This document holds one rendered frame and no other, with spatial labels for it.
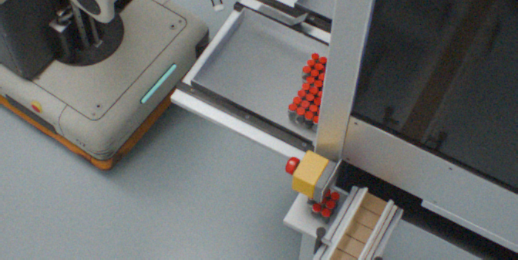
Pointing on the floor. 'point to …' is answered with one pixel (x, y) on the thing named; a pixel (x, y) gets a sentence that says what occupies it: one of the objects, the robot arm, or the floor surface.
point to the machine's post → (343, 67)
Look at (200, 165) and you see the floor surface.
